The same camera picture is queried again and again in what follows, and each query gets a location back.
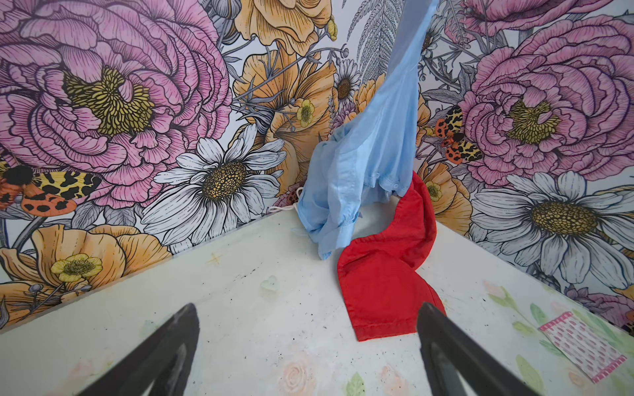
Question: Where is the light blue shirt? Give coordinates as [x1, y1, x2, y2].
[297, 1, 438, 260]

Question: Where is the pink patterned sticker patch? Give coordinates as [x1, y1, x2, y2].
[538, 311, 627, 384]

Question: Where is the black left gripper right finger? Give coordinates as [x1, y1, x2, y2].
[417, 303, 536, 395]

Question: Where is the red cloth garment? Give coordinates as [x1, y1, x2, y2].
[337, 173, 446, 342]

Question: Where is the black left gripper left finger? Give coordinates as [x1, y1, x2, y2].
[80, 303, 200, 395]

